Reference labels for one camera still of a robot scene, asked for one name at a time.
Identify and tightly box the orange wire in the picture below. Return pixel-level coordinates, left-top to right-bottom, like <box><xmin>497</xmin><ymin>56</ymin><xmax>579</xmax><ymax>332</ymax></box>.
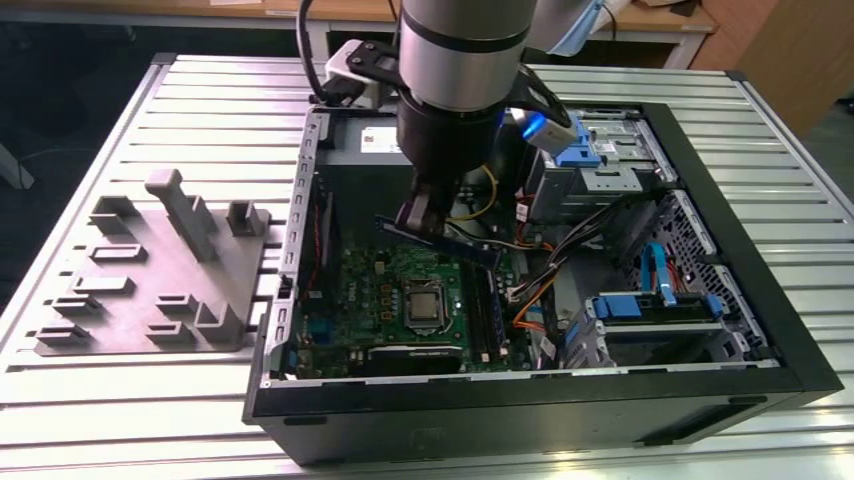
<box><xmin>511</xmin><ymin>279</ymin><xmax>559</xmax><ymax>331</ymax></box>

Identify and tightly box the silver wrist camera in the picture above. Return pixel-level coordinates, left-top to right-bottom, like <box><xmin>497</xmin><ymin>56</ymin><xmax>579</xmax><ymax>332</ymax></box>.
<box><xmin>505</xmin><ymin>107</ymin><xmax>581</xmax><ymax>152</ymax></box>
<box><xmin>324</xmin><ymin>40</ymin><xmax>400</xmax><ymax>110</ymax></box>

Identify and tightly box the metal disk bay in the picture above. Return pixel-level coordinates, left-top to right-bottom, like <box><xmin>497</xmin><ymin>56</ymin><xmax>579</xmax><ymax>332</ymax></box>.
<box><xmin>563</xmin><ymin>294</ymin><xmax>768</xmax><ymax>371</ymax></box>

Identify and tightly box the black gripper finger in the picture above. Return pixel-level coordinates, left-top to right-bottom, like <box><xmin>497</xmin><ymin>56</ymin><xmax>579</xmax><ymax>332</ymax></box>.
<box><xmin>393</xmin><ymin>192</ymin><xmax>447</xmax><ymax>234</ymax></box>

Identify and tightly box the black PC case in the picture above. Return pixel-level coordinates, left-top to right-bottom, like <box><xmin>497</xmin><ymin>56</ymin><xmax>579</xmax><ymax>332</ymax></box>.
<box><xmin>240</xmin><ymin>93</ymin><xmax>846</xmax><ymax>469</ymax></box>

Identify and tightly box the green motherboard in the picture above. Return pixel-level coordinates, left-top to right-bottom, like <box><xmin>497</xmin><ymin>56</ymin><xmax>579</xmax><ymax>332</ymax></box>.
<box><xmin>296</xmin><ymin>242</ymin><xmax>535</xmax><ymax>376</ymax></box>

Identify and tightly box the black RAM slot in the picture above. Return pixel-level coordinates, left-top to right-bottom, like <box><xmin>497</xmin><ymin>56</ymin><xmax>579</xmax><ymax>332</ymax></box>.
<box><xmin>464</xmin><ymin>259</ymin><xmax>489</xmax><ymax>364</ymax></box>

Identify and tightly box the yellow wire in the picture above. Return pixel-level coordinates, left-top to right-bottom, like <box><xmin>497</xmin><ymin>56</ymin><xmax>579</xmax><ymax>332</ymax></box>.
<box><xmin>447</xmin><ymin>167</ymin><xmax>499</xmax><ymax>222</ymax></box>

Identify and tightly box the grey power supply unit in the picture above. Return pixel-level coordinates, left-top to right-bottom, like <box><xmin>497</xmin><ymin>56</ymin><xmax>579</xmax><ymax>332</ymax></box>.
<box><xmin>330</xmin><ymin>117</ymin><xmax>428</xmax><ymax>251</ymax></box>

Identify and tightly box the black camera cable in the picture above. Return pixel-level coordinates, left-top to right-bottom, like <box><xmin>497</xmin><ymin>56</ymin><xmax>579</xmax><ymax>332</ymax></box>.
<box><xmin>296</xmin><ymin>0</ymin><xmax>352</xmax><ymax>106</ymax></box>

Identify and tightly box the wooden desk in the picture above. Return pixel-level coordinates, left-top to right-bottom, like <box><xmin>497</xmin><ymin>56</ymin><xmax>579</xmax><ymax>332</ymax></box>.
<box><xmin>0</xmin><ymin>0</ymin><xmax>719</xmax><ymax>71</ymax></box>

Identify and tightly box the metal drive cage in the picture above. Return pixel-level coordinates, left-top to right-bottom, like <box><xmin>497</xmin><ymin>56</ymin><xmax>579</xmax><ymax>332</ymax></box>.
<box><xmin>532</xmin><ymin>112</ymin><xmax>675</xmax><ymax>226</ymax></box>

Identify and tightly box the blue RAM stick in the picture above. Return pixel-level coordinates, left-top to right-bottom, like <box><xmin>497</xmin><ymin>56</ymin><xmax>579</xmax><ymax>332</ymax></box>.
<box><xmin>373</xmin><ymin>213</ymin><xmax>503</xmax><ymax>270</ymax></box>

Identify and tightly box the silver CPU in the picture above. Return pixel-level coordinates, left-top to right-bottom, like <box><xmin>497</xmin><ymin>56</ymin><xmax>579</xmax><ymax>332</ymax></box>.
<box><xmin>405</xmin><ymin>291</ymin><xmax>445</xmax><ymax>321</ymax></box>

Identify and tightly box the hard disk in blue carrier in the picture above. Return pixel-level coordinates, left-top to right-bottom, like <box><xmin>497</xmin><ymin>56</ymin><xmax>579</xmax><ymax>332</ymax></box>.
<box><xmin>585</xmin><ymin>291</ymin><xmax>727</xmax><ymax>331</ymax></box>

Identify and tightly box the grey parts rack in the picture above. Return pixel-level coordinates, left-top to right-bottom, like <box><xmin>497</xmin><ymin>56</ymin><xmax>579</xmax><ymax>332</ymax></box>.
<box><xmin>24</xmin><ymin>168</ymin><xmax>272</xmax><ymax>362</ymax></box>

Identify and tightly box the metal CPU socket cover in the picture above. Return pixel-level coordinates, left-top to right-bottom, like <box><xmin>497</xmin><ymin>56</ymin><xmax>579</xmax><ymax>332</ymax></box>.
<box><xmin>397</xmin><ymin>281</ymin><xmax>455</xmax><ymax>335</ymax></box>

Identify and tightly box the grey chair base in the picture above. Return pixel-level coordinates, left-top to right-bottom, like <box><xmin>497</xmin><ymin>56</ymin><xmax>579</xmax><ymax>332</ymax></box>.
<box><xmin>0</xmin><ymin>142</ymin><xmax>36</xmax><ymax>192</ymax></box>

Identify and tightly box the blue plastic drive carrier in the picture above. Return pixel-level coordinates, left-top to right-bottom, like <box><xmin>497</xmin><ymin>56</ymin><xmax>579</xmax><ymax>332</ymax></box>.
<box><xmin>552</xmin><ymin>124</ymin><xmax>601</xmax><ymax>169</ymax></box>

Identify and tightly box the blue data wire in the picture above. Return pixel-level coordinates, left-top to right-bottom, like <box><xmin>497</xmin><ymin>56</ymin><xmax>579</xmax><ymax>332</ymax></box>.
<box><xmin>639</xmin><ymin>242</ymin><xmax>679</xmax><ymax>307</ymax></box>

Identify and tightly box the black graphics card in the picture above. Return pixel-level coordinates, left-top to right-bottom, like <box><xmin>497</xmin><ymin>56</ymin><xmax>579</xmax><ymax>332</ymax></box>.
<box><xmin>364</xmin><ymin>342</ymin><xmax>463</xmax><ymax>376</ymax></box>

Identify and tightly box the black wire bundle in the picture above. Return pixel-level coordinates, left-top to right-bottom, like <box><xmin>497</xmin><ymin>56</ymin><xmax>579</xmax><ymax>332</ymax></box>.
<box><xmin>512</xmin><ymin>204</ymin><xmax>621</xmax><ymax>301</ymax></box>

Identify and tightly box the brown wooden board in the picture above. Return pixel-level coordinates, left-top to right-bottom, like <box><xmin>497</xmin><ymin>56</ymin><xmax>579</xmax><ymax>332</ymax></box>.
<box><xmin>689</xmin><ymin>0</ymin><xmax>854</xmax><ymax>139</ymax></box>

